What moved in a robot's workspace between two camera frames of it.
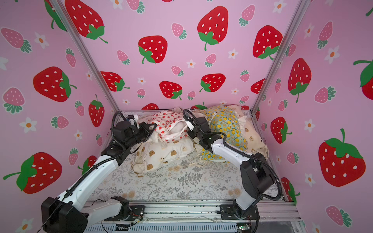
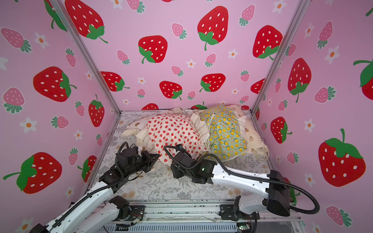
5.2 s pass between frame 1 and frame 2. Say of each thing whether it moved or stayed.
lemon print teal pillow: stayed
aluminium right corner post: stayed
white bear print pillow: moved
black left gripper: moved
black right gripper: moved
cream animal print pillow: stayed
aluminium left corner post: stayed
